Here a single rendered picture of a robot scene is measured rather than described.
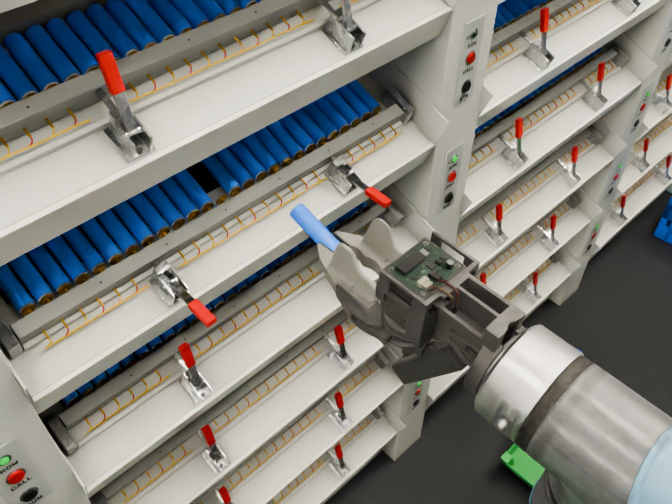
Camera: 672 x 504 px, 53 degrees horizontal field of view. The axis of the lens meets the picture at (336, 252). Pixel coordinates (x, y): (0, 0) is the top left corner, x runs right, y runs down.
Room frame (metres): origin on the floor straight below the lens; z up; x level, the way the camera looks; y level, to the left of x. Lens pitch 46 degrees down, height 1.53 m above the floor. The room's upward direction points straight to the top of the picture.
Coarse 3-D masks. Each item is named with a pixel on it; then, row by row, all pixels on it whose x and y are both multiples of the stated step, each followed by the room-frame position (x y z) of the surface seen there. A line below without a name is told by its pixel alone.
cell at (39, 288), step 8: (24, 256) 0.49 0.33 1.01; (16, 264) 0.48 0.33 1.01; (24, 264) 0.48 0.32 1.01; (32, 264) 0.49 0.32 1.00; (16, 272) 0.48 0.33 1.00; (24, 272) 0.47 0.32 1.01; (32, 272) 0.47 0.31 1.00; (24, 280) 0.47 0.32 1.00; (32, 280) 0.47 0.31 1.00; (40, 280) 0.47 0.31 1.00; (32, 288) 0.46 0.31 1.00; (40, 288) 0.46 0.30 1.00; (48, 288) 0.46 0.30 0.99; (40, 296) 0.45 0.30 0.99
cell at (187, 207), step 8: (160, 184) 0.61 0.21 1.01; (168, 184) 0.61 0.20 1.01; (176, 184) 0.61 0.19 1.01; (168, 192) 0.60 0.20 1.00; (176, 192) 0.60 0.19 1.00; (184, 192) 0.60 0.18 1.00; (176, 200) 0.59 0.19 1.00; (184, 200) 0.59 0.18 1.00; (184, 208) 0.58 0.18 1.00; (192, 208) 0.58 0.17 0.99; (184, 216) 0.58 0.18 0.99
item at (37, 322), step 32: (352, 128) 0.74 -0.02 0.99; (384, 128) 0.77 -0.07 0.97; (320, 160) 0.68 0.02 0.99; (352, 160) 0.71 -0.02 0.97; (256, 192) 0.62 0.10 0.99; (192, 224) 0.56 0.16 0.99; (224, 224) 0.58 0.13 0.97; (160, 256) 0.52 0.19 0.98; (96, 288) 0.47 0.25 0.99; (32, 320) 0.42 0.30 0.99
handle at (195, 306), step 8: (176, 280) 0.49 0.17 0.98; (176, 288) 0.48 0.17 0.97; (184, 296) 0.47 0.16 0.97; (192, 296) 0.47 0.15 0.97; (192, 304) 0.46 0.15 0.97; (200, 304) 0.46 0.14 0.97; (192, 312) 0.45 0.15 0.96; (200, 312) 0.45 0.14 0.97; (208, 312) 0.45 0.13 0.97; (200, 320) 0.44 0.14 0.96; (208, 320) 0.44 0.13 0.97; (216, 320) 0.44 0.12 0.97
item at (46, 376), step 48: (384, 96) 0.82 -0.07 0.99; (384, 144) 0.75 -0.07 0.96; (432, 144) 0.77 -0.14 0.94; (240, 192) 0.63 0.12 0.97; (336, 192) 0.66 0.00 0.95; (240, 240) 0.57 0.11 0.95; (288, 240) 0.59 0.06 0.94; (192, 288) 0.50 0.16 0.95; (0, 336) 0.40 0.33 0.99; (96, 336) 0.43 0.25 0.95; (144, 336) 0.45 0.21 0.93; (48, 384) 0.38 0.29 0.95
